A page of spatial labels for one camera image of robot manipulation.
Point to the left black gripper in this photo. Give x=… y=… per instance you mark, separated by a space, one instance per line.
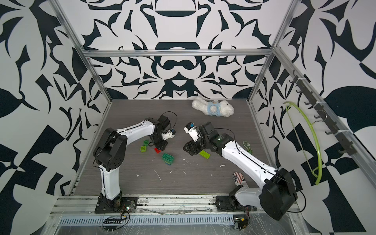
x=161 y=146

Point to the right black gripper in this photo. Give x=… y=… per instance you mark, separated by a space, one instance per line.
x=191 y=145

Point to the lime long lego brick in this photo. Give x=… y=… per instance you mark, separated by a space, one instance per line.
x=204 y=154

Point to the dark green long lego brick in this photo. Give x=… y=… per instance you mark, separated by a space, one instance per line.
x=167 y=158

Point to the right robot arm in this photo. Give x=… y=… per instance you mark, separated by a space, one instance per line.
x=276 y=191

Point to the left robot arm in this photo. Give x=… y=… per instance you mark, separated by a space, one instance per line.
x=110 y=151

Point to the white plush toy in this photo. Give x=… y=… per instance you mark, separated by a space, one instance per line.
x=213 y=108

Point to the american flag item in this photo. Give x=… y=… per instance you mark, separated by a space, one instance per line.
x=239 y=179

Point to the black connector box right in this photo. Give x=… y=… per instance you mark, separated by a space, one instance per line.
x=240 y=223

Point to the black connector box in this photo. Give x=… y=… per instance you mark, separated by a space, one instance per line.
x=111 y=221
x=240 y=223

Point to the black connector box left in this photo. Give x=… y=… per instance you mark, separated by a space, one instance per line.
x=111 y=221

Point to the green plastic hanger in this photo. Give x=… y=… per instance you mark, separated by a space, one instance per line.
x=309 y=146

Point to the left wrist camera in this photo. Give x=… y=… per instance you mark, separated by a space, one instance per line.
x=168 y=134

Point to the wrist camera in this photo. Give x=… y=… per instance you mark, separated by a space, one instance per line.
x=191 y=129
x=168 y=134

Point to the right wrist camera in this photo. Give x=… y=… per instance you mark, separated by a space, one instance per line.
x=191 y=129

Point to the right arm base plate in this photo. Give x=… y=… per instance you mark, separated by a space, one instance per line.
x=229 y=203

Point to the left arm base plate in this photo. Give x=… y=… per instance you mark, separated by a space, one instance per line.
x=116 y=205

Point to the black wall hook rack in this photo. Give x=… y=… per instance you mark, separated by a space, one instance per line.
x=323 y=115

